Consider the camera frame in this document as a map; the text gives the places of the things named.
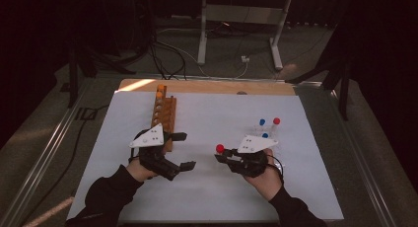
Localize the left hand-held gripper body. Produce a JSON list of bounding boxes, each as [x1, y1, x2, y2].
[[128, 122, 182, 183]]

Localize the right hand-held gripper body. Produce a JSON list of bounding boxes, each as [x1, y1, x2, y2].
[[223, 134, 279, 179]]

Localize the clear plastic test tube rack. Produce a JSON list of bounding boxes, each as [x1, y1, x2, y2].
[[249, 120, 288, 157]]

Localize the wooden test tube rack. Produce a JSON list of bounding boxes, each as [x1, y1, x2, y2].
[[149, 84, 177, 153]]

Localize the person's left hand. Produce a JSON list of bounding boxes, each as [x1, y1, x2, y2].
[[125, 147, 166, 183]]

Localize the person's right hand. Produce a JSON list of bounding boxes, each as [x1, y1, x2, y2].
[[242, 147, 284, 202]]

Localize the white table mat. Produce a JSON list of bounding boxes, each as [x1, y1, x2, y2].
[[66, 90, 345, 223]]

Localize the black stand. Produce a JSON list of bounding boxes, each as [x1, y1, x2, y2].
[[285, 21, 355, 121], [66, 36, 136, 110]]

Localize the white metal stand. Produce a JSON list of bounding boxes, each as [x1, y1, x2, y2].
[[196, 0, 294, 72]]

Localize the left hand-held gripper cable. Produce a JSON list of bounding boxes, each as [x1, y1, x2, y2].
[[127, 147, 141, 165]]

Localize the hand-held gripper cable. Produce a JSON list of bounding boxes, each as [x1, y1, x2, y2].
[[127, 147, 141, 165], [266, 153, 286, 184]]

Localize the right hand-held gripper cable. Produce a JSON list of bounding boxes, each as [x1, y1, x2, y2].
[[266, 153, 286, 184]]

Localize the thin black floor cable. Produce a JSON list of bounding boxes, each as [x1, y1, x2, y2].
[[20, 104, 110, 225]]

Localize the white floor cable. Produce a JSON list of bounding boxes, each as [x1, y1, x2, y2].
[[157, 27, 250, 79]]

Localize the black floor cables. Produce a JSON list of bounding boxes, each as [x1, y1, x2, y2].
[[148, 29, 189, 82]]

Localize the aluminium floor rail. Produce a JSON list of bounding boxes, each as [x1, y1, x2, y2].
[[0, 78, 97, 227], [328, 88, 400, 227]]

